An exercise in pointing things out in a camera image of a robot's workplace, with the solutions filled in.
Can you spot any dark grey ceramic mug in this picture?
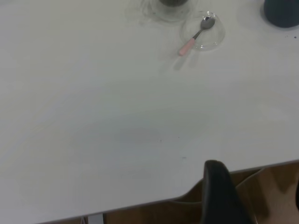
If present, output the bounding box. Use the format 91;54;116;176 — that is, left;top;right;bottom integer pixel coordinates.
263;0;299;28

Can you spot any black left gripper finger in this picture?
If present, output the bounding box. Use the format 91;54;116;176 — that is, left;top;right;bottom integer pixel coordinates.
202;160;254;224

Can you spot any clear round glass lid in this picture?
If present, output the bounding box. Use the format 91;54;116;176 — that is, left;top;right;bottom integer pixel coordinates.
179;10;226;51

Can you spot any pink-handled metal spoon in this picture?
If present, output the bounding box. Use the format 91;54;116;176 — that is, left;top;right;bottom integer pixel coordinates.
179;16;216;56

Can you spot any dark coffee beans pile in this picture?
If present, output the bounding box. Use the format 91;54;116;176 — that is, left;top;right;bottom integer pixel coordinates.
158;0;189;7

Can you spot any clear double-walled glass cup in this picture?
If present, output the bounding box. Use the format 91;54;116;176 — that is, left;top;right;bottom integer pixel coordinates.
123;0;194;23

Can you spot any white table leg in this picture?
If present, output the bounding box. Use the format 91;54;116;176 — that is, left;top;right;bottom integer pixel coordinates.
88;213;105;224

